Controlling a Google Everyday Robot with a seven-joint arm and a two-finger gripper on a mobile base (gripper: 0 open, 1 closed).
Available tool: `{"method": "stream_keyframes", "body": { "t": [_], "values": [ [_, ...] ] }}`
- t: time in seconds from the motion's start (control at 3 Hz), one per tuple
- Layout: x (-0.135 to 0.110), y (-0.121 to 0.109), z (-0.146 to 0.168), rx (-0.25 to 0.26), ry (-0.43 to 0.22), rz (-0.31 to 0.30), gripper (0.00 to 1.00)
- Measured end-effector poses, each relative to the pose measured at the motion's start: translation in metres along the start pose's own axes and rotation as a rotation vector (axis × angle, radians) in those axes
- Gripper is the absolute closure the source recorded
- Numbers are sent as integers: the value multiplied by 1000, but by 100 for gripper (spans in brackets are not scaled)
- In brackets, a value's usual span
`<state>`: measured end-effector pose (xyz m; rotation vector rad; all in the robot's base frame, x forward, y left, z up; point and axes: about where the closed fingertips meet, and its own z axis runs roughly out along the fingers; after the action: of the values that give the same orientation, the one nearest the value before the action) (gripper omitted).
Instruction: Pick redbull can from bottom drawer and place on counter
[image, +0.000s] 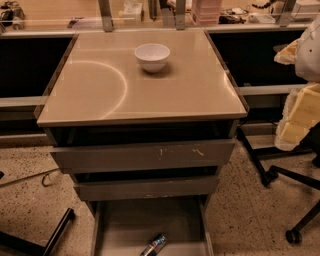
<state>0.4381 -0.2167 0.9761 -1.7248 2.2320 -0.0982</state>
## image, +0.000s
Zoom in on black desk frame right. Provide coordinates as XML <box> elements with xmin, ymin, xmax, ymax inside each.
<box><xmin>237</xmin><ymin>128</ymin><xmax>316</xmax><ymax>188</ymax></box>

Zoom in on grey drawer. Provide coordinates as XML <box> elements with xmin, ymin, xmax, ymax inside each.
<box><xmin>74</xmin><ymin>175</ymin><xmax>218</xmax><ymax>201</ymax></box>
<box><xmin>51</xmin><ymin>139</ymin><xmax>235</xmax><ymax>174</ymax></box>

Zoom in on open bottom drawer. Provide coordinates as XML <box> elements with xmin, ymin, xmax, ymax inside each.
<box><xmin>90</xmin><ymin>196</ymin><xmax>214</xmax><ymax>256</ymax></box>

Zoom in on metal post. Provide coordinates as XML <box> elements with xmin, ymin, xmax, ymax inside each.
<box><xmin>175</xmin><ymin>0</ymin><xmax>186</xmax><ymax>30</ymax></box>
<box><xmin>98</xmin><ymin>0</ymin><xmax>113</xmax><ymax>32</ymax></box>
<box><xmin>276</xmin><ymin>0</ymin><xmax>296</xmax><ymax>27</ymax></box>

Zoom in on beige top drawer cabinet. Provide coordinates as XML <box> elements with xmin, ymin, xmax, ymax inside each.
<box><xmin>33</xmin><ymin>29</ymin><xmax>250</xmax><ymax>148</ymax></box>

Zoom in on metal post right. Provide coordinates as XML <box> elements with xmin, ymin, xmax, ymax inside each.
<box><xmin>276</xmin><ymin>0</ymin><xmax>296</xmax><ymax>27</ymax></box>

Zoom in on grey top drawer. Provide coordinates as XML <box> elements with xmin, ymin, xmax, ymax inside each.
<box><xmin>51</xmin><ymin>139</ymin><xmax>235</xmax><ymax>174</ymax></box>

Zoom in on metal post middle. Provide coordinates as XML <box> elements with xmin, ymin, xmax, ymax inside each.
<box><xmin>175</xmin><ymin>0</ymin><xmax>186</xmax><ymax>30</ymax></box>

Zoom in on black metal leg left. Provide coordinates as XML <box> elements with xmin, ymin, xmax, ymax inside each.
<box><xmin>0</xmin><ymin>208</ymin><xmax>75</xmax><ymax>256</ymax></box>

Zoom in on white box on shelf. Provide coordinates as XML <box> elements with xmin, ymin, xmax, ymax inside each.
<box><xmin>122</xmin><ymin>0</ymin><xmax>143</xmax><ymax>22</ymax></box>

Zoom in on cable on floor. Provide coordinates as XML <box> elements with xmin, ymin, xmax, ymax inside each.
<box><xmin>0</xmin><ymin>167</ymin><xmax>62</xmax><ymax>188</ymax></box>

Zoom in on metal post left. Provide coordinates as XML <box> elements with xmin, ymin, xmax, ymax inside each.
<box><xmin>98</xmin><ymin>0</ymin><xmax>113</xmax><ymax>32</ymax></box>

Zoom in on black office chair base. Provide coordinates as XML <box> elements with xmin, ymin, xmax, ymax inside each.
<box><xmin>266</xmin><ymin>165</ymin><xmax>320</xmax><ymax>246</ymax></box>

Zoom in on pink stacked box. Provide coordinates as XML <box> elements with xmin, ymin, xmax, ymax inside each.
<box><xmin>191</xmin><ymin>0</ymin><xmax>222</xmax><ymax>26</ymax></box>

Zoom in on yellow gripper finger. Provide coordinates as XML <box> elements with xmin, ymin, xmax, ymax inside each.
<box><xmin>274</xmin><ymin>83</ymin><xmax>320</xmax><ymax>151</ymax></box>
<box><xmin>273</xmin><ymin>39</ymin><xmax>299</xmax><ymax>65</ymax></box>

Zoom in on redbull can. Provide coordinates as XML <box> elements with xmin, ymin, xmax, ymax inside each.
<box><xmin>140</xmin><ymin>234</ymin><xmax>167</xmax><ymax>256</ymax></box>

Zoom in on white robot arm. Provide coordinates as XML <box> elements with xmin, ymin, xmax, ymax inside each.
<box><xmin>274</xmin><ymin>19</ymin><xmax>320</xmax><ymax>151</ymax></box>

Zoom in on grey middle drawer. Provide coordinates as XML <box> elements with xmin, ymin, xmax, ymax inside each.
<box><xmin>74</xmin><ymin>175</ymin><xmax>218</xmax><ymax>201</ymax></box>

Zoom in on white ceramic bowl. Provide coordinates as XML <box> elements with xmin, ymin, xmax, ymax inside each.
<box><xmin>134</xmin><ymin>43</ymin><xmax>170</xmax><ymax>73</ymax></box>

